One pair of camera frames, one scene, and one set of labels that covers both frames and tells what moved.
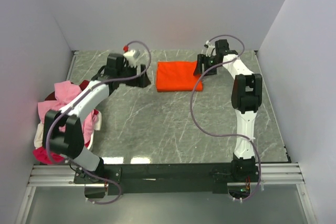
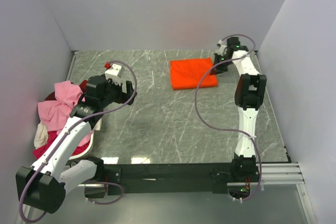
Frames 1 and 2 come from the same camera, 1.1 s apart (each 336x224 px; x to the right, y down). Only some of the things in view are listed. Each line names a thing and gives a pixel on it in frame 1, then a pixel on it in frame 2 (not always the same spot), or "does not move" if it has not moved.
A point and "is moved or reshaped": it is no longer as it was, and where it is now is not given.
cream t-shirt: x=39 y=135 does not move
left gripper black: x=142 y=81 → x=123 y=97
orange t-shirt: x=177 y=76 is moved or reshaped
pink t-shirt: x=64 y=92 does not move
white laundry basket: x=97 y=126 does not move
